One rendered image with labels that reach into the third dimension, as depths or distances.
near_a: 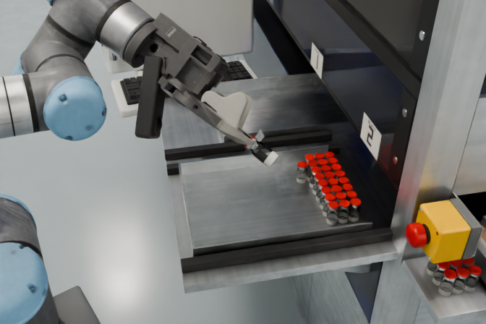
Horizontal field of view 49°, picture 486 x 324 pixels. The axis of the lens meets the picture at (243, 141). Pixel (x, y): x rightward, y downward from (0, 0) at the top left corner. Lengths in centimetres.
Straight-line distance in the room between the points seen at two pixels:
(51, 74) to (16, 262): 31
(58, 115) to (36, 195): 200
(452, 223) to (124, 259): 157
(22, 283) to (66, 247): 151
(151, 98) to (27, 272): 32
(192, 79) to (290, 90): 80
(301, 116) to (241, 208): 38
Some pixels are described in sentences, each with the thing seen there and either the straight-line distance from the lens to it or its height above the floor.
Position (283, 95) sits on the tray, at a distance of 148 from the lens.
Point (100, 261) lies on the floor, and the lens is 227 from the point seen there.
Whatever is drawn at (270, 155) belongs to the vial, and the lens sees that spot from 73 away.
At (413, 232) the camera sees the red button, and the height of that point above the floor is 101.
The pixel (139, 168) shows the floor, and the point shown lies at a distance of 269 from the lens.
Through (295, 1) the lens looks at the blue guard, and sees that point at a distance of 152.
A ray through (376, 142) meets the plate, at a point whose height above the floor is 102.
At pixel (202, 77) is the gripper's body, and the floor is 128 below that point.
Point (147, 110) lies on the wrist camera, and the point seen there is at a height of 124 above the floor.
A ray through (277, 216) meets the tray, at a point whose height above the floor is 88.
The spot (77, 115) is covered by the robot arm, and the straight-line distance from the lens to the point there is 68.
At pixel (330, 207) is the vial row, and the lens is 106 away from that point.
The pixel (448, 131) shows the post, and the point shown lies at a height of 115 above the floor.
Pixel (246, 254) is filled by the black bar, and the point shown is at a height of 90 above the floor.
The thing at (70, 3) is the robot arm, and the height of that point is 135.
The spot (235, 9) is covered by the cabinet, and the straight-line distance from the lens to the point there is 181.
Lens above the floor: 162
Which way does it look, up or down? 35 degrees down
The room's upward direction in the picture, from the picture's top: straight up
